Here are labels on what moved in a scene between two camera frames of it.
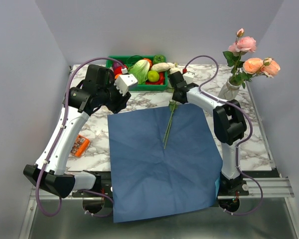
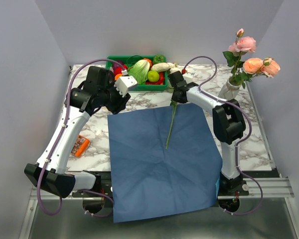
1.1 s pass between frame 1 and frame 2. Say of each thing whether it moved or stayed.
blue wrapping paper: stayed
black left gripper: stayed
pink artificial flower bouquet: moved
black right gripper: stayed
